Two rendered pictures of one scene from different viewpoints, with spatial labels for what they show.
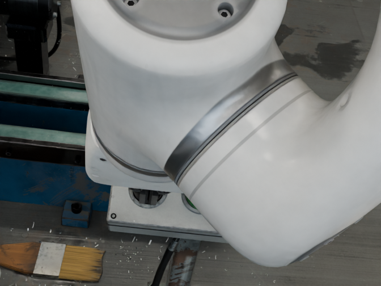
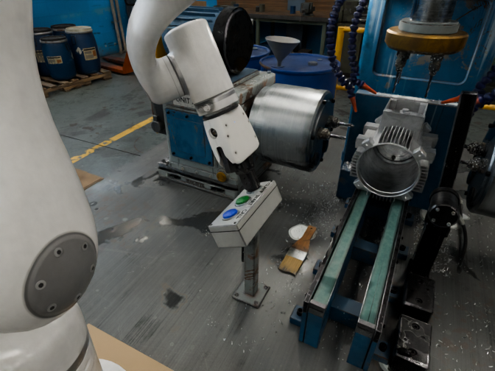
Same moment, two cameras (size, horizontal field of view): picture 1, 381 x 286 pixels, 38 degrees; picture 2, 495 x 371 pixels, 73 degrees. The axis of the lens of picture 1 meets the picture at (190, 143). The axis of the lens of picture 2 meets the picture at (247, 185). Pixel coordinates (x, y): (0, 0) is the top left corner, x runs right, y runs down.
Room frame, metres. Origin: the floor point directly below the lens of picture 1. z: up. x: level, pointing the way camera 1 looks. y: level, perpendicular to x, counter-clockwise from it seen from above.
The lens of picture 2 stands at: (0.65, -0.47, 1.46)
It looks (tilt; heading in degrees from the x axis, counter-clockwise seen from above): 33 degrees down; 124
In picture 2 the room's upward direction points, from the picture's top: straight up
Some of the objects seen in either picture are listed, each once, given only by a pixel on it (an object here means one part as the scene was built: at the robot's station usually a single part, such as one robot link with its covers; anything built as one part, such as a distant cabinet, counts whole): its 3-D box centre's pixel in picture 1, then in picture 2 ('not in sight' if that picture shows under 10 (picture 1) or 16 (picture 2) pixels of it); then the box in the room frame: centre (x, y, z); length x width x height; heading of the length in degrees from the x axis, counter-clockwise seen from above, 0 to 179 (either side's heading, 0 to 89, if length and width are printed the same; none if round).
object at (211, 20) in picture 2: not in sight; (197, 79); (-0.10, 0.36, 1.16); 0.33 x 0.26 x 0.42; 6
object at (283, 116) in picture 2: not in sight; (278, 124); (0.17, 0.42, 1.04); 0.37 x 0.25 x 0.25; 6
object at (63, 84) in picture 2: not in sight; (54, 57); (-4.44, 2.18, 0.37); 1.20 x 0.80 x 0.74; 93
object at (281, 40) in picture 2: not in sight; (281, 56); (-0.53, 1.74, 0.93); 0.25 x 0.24 x 0.25; 98
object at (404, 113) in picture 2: not in sight; (403, 119); (0.52, 0.50, 1.11); 0.12 x 0.11 x 0.07; 95
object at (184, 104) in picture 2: not in sight; (215, 126); (-0.07, 0.40, 0.99); 0.35 x 0.31 x 0.37; 6
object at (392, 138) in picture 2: not in sight; (392, 155); (0.53, 0.46, 1.01); 0.20 x 0.19 x 0.19; 95
